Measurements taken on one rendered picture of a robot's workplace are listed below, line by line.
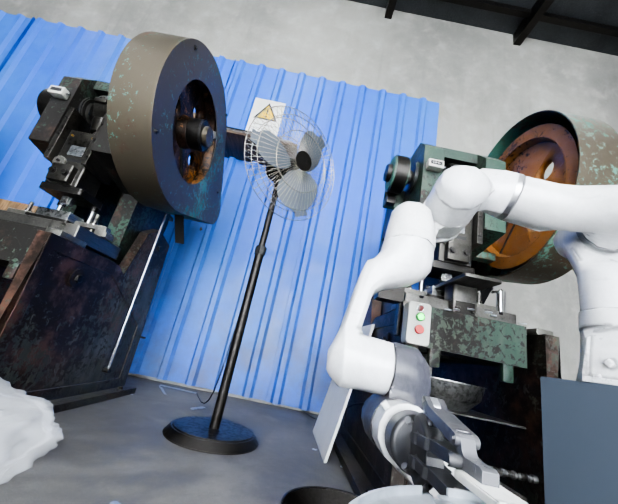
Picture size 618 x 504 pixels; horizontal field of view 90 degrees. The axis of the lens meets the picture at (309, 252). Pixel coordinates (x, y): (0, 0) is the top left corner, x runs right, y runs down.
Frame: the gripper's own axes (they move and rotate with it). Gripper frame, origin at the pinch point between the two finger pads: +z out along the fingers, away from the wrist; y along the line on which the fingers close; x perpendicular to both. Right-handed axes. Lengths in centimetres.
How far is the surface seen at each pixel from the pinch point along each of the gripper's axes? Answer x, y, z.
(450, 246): 36, 64, -95
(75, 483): -65, -31, -59
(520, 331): 58, 31, -83
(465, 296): 40, 41, -88
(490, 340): 47, 26, -83
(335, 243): -9, 100, -213
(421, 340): 18, 19, -71
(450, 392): 37, 6, -91
